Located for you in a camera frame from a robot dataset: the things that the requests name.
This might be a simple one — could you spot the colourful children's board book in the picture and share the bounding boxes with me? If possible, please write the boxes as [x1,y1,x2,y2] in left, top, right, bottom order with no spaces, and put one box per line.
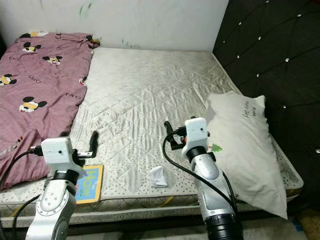
[75,164,104,204]

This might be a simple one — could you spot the white pillow with tree print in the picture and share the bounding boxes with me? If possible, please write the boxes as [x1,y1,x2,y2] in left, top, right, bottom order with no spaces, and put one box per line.
[206,91,289,221]

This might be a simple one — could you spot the quilted beige mattress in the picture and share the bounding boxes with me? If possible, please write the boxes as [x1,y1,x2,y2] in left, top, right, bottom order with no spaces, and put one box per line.
[0,47,304,226]

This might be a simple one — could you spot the pink cartoon mouse blanket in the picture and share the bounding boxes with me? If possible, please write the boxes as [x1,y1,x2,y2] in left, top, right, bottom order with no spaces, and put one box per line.
[0,31,101,191]

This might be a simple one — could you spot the black tufted headboard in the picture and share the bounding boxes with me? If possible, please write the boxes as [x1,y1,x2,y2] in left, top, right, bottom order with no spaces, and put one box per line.
[212,0,320,201]

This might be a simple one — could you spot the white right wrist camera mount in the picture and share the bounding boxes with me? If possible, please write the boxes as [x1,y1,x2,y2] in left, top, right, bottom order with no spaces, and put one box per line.
[181,117,210,157]

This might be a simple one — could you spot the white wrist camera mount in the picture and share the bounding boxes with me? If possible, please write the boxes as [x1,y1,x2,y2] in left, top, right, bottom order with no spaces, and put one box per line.
[181,117,210,157]
[41,137,76,173]

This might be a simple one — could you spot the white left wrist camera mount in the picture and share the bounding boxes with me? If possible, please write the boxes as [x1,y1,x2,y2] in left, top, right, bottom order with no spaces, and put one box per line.
[41,137,76,173]

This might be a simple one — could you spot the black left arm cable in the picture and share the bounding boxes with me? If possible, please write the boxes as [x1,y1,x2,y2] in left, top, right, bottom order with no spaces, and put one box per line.
[0,145,43,240]

